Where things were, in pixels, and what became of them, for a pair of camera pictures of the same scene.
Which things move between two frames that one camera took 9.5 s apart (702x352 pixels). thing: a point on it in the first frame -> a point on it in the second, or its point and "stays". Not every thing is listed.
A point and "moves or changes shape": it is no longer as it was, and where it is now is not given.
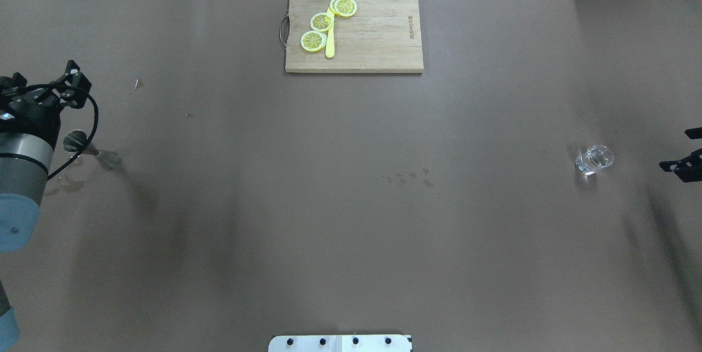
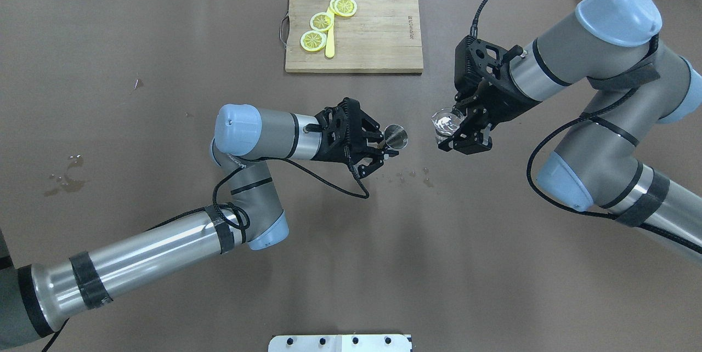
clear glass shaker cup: [596, 157] moves or changes shape
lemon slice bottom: [313, 41] stays
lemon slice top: [344, 6] stays
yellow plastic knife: [329, 49] stays
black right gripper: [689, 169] -> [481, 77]
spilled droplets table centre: [427, 182] stays
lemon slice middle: [321, 21] stays
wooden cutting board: [384, 35] stays
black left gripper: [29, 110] -> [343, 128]
